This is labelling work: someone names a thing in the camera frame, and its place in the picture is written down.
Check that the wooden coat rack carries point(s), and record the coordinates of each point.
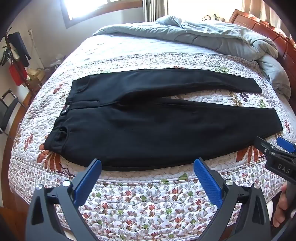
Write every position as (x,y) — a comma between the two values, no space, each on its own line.
(17,67)

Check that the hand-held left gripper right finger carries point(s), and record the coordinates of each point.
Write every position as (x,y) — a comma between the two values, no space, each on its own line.
(208,183)

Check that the floral quilted bed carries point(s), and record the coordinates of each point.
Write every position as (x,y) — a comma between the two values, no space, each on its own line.
(138,208)

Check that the window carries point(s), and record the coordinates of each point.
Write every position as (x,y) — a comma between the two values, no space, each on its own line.
(203,7)

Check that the black pants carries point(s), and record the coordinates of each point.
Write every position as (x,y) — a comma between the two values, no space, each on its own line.
(138,129)

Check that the dark green hanging bag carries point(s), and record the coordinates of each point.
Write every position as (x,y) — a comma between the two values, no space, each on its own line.
(5,56)

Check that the grey duvet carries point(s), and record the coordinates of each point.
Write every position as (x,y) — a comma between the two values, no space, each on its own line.
(208,34)

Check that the wooden headboard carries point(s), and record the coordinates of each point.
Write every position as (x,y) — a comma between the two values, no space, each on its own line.
(266,26)

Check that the cardboard box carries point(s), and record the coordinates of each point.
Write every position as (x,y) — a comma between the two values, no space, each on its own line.
(35,75)

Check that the black hanging garment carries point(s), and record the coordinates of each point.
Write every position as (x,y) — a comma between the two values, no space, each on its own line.
(20,46)

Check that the white wall outlet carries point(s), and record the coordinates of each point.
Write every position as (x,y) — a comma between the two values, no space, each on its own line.
(30,32)

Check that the striped curtain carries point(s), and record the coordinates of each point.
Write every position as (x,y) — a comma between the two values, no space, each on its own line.
(149,9)

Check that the patterned cloth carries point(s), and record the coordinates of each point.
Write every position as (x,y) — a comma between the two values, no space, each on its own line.
(211,17)

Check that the black mesh chair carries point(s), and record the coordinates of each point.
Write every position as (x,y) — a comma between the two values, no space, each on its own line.
(8,111)

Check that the person's right hand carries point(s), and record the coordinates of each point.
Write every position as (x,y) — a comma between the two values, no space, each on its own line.
(280,213)

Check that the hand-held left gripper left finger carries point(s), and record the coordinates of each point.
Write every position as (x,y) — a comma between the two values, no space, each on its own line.
(89,183)

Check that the red bag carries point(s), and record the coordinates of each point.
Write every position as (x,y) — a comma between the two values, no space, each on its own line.
(18,73)

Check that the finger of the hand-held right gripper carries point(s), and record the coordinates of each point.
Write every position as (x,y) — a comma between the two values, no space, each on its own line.
(286,144)
(266,147)

